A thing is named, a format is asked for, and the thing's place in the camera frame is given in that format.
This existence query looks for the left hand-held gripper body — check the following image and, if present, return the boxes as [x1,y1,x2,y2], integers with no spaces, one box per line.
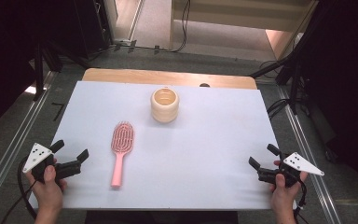
[22,143,82,185]

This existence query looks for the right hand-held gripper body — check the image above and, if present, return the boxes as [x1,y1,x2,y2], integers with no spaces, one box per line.
[256,151,325,189]

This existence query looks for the pink hairbrush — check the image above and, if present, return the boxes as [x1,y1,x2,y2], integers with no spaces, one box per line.
[110,120,135,189]

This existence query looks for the cream ribbed cup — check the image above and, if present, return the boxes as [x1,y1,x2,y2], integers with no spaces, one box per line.
[150,87,180,123]

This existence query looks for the person's right hand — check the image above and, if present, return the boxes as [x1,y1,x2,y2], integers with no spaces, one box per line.
[268,160,310,216]

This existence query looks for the person's left hand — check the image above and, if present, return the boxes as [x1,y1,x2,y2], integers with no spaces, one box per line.
[25,158,68,216]

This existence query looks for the white board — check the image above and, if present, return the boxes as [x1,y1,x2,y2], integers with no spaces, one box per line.
[27,80,296,211]

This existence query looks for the black metal stand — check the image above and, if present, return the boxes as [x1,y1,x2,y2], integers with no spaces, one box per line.
[249,46,306,116]
[31,40,91,103]

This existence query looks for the black cabinet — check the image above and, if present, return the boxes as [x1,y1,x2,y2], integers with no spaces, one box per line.
[71,0,115,60]

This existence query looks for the aluminium floor rail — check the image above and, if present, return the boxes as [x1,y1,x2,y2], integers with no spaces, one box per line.
[0,70,59,213]
[275,84,343,224]

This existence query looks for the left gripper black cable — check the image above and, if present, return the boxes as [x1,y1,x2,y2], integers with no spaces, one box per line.
[0,157,38,224]

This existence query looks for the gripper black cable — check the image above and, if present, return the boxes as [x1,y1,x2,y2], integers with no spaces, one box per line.
[293,180,308,224]
[0,157,38,224]

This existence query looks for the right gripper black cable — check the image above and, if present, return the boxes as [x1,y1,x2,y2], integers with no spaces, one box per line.
[293,180,308,224]

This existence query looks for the black floor cables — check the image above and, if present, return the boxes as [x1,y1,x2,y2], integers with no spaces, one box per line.
[266,98,293,121]

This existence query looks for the hanging black cable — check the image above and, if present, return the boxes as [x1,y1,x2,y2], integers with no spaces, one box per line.
[172,0,191,53]

